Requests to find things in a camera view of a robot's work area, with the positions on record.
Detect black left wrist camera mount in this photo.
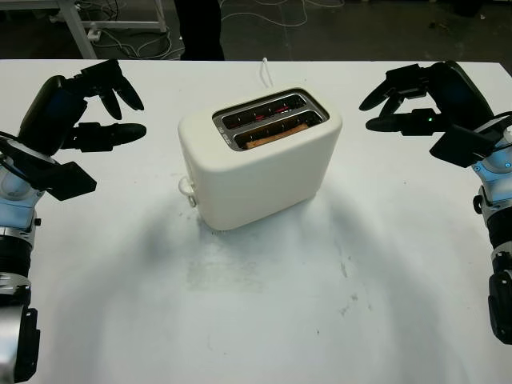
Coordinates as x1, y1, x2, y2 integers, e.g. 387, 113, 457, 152
22, 154, 98, 201

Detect person in dark clothes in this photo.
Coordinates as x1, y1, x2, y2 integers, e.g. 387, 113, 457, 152
174, 0, 225, 61

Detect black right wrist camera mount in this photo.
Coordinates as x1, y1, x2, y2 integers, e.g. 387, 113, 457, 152
430, 115, 509, 168

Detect white toaster power cord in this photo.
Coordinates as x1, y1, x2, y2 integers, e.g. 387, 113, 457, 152
259, 58, 275, 89

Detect white power strip cable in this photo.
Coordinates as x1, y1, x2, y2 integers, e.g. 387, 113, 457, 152
98, 30, 187, 59

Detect cream two-slot toaster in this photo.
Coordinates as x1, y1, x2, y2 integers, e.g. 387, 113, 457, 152
178, 86, 344, 232

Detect long white looping floor cable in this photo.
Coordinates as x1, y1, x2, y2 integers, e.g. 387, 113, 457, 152
219, 0, 345, 28

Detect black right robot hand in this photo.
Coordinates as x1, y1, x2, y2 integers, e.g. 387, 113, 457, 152
358, 60, 495, 135

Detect browned toast slice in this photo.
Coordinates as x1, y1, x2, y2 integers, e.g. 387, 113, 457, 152
244, 122, 311, 150

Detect black object on floor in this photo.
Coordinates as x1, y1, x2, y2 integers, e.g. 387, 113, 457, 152
455, 0, 483, 17

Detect white metal table frame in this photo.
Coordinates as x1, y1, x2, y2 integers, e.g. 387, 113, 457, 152
51, 0, 169, 61

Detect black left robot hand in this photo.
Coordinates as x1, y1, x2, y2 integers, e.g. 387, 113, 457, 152
18, 58, 148, 156

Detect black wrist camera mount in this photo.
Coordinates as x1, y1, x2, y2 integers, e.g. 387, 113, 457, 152
430, 115, 509, 168
22, 154, 98, 201

